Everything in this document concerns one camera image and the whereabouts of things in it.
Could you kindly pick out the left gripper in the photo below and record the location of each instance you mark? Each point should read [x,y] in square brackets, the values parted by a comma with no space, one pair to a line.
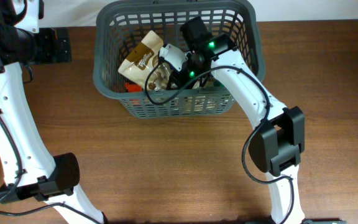
[49,40]

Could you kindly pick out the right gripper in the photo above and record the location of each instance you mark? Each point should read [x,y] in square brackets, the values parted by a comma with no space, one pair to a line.
[176,79]

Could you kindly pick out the white brown mushroom pouch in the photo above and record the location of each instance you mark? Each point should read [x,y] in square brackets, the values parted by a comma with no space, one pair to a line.
[141,65]

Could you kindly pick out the grey plastic shopping basket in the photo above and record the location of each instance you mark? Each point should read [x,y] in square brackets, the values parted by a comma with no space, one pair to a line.
[121,25]

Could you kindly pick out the orange spaghetti packet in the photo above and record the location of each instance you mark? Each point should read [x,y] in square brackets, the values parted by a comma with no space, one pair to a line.
[132,87]

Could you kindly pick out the green lidded jar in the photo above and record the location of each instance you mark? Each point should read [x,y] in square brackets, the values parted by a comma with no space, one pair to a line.
[217,84]

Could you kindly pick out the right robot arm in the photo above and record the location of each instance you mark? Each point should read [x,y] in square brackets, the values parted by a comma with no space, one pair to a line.
[278,137]

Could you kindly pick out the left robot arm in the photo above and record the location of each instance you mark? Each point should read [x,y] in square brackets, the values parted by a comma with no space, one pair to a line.
[30,171]

